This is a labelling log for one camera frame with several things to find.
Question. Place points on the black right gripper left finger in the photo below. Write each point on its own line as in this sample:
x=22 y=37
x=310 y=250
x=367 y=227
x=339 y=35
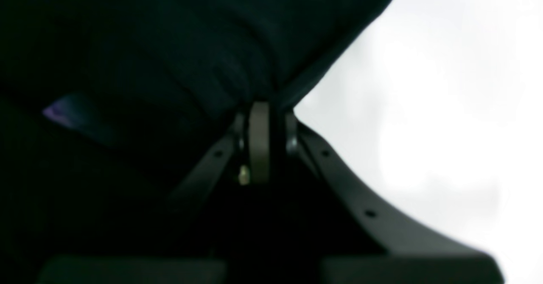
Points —
x=182 y=233

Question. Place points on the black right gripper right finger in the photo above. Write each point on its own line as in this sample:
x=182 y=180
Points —
x=413 y=253

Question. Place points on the black graphic t-shirt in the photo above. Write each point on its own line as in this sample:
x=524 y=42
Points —
x=107 y=104

